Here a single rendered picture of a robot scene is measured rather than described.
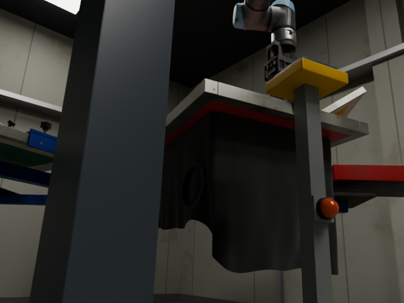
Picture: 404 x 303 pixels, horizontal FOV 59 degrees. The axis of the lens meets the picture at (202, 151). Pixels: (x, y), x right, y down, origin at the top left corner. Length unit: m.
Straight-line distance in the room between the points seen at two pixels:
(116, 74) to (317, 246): 0.53
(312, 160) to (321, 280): 0.23
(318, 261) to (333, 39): 4.09
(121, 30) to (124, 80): 0.12
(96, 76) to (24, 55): 4.54
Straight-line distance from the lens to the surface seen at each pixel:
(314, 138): 0.79
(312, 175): 0.76
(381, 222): 3.80
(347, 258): 3.93
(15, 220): 4.73
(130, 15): 0.88
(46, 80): 5.23
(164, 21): 0.93
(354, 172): 2.15
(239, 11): 1.15
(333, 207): 0.72
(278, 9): 1.19
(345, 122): 1.19
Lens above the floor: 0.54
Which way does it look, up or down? 18 degrees up
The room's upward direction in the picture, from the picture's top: 2 degrees clockwise
